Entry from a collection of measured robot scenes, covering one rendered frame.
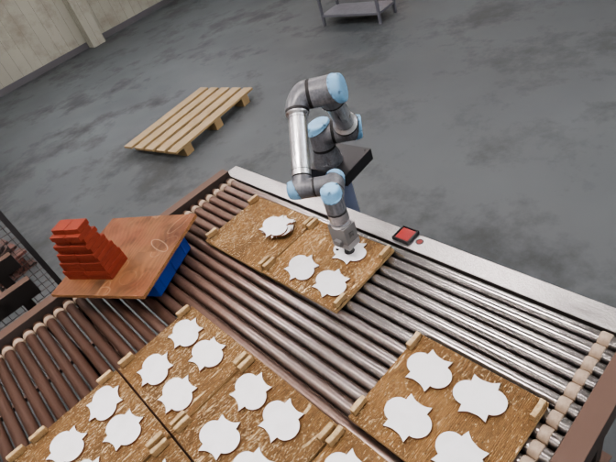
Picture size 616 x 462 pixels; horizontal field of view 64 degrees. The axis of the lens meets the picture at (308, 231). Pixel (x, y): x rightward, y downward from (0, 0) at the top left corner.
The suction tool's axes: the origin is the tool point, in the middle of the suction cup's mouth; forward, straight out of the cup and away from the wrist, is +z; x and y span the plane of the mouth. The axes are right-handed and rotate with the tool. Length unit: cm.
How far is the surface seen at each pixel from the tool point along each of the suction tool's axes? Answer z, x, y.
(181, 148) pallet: 82, 94, -336
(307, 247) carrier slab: 0.4, -5.8, -18.6
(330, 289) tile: -0.4, -19.0, 6.6
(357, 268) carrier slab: 0.4, -5.2, 8.4
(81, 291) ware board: -10, -79, -82
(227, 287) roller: 2, -38, -35
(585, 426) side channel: -1, -21, 95
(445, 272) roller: 2.3, 9.3, 37.0
